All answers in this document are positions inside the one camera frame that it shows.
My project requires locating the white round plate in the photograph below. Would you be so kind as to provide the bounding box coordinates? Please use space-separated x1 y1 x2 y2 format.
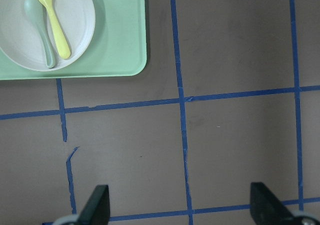
0 0 96 72

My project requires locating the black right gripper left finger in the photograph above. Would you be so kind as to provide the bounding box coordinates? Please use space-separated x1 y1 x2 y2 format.
55 184 111 225

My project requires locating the grey-green plastic spoon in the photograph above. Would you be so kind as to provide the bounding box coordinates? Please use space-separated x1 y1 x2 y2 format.
23 0 57 69

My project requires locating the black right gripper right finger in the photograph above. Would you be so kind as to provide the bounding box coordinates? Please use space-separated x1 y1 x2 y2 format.
250 181 320 225

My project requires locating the light green tray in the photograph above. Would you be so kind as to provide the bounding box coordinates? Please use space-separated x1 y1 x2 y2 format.
0 0 147 81

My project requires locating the yellow plastic fork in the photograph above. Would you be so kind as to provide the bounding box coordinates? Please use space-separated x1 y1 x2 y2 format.
39 0 71 60

